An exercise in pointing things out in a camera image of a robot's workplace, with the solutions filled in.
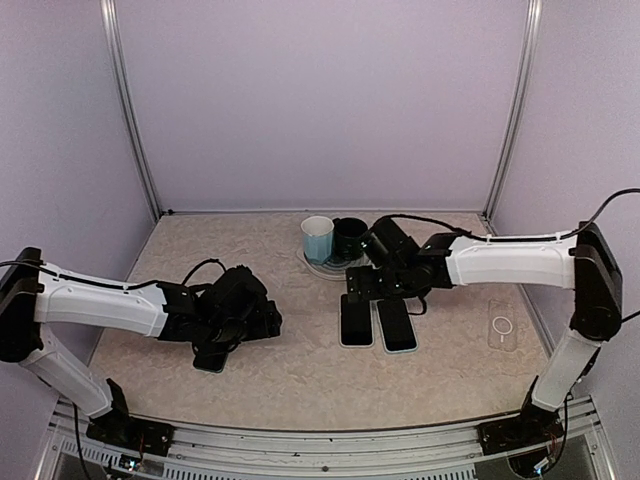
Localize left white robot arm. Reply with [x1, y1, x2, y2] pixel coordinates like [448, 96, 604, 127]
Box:
[1, 247, 282, 445]

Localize left aluminium corner post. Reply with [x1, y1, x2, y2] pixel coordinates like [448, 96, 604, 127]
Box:
[100, 0, 163, 222]

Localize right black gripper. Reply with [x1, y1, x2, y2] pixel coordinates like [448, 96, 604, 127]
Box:
[348, 262, 417, 301]

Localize clear round plate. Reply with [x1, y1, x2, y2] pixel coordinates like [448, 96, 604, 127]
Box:
[296, 247, 372, 282]

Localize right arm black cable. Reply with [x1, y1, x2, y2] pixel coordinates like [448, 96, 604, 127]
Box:
[372, 187, 640, 321]

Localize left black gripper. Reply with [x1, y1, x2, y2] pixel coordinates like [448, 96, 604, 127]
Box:
[206, 299, 282, 343]

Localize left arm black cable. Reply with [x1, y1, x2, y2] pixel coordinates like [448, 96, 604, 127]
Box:
[0, 256, 231, 294]

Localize aluminium front rail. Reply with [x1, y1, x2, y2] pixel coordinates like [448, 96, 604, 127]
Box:
[30, 397, 618, 479]

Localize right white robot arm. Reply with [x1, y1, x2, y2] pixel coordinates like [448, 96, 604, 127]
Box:
[340, 215, 624, 444]

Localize clear magsafe phone case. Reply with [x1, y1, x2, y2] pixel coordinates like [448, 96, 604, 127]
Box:
[487, 299, 518, 353]

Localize aluminium corner post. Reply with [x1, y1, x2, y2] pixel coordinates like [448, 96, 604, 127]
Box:
[482, 0, 543, 223]
[100, 0, 163, 222]

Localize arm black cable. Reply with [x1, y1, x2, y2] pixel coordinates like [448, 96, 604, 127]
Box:
[0, 256, 231, 294]
[372, 187, 640, 321]

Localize right aluminium corner post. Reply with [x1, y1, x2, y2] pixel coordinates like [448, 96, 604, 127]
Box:
[482, 0, 543, 223]

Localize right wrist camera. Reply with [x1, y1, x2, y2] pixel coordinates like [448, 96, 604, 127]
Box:
[361, 217, 420, 268]

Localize dark green mug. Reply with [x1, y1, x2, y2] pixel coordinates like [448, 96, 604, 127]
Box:
[333, 217, 368, 261]

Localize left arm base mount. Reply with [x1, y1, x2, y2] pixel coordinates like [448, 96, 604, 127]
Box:
[86, 418, 175, 457]

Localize black phone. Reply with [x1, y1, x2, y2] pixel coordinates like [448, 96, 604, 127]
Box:
[341, 294, 373, 347]
[193, 351, 229, 374]

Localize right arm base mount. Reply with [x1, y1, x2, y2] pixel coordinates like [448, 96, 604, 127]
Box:
[477, 407, 565, 455]

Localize light blue white mug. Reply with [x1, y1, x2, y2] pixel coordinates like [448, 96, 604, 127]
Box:
[300, 216, 334, 265]

